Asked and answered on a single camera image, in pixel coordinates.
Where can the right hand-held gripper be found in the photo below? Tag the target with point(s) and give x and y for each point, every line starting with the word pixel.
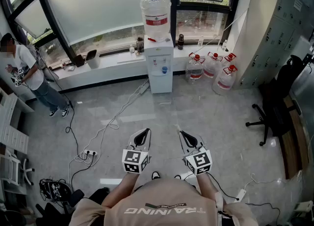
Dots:
pixel 200 161

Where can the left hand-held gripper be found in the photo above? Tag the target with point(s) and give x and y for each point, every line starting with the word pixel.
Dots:
pixel 132 158

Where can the person's left forearm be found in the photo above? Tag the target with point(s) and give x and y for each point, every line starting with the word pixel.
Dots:
pixel 120 188

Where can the person's right forearm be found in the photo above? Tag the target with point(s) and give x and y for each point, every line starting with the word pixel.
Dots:
pixel 207 185

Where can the person's right shoe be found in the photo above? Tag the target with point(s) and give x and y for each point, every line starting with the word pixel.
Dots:
pixel 177 177

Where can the person's shoe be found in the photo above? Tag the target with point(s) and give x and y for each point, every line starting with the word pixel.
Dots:
pixel 155 175
pixel 177 177

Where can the person's left shoe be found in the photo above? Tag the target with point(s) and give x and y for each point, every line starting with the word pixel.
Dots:
pixel 155 175

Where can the white water dispenser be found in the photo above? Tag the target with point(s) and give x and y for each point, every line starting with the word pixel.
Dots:
pixel 159 82

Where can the person's beige shirt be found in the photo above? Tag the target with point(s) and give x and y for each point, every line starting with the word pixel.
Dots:
pixel 162 203

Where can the clear water jug red cap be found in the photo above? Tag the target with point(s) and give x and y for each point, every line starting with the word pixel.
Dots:
pixel 224 81
pixel 211 67
pixel 195 69
pixel 229 59

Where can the white windowsill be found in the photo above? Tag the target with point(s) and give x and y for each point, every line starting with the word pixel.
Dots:
pixel 110 66

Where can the white bin with black lid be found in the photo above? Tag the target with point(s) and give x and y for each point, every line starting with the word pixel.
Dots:
pixel 94 61

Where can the small clear plastic bottle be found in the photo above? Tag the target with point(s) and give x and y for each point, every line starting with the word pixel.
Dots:
pixel 132 48
pixel 224 45
pixel 200 41

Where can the black office chair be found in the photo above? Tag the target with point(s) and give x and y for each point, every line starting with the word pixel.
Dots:
pixel 282 112

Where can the black floor equipment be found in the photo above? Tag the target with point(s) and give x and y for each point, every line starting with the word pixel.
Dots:
pixel 57 190

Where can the black thermos bottle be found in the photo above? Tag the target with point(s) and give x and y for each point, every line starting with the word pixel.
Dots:
pixel 181 42

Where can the white drawer unit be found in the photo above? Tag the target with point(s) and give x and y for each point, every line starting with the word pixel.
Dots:
pixel 12 134

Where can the white box device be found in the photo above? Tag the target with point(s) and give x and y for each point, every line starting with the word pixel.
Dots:
pixel 304 206

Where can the white chair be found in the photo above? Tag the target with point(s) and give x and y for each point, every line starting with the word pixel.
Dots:
pixel 13 168

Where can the large clear water bottle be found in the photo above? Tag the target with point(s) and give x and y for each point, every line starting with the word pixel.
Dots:
pixel 155 11

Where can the black framed window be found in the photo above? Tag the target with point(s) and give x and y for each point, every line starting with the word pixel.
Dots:
pixel 175 11

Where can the grey metal locker cabinet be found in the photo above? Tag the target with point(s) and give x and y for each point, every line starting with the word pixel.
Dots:
pixel 274 38

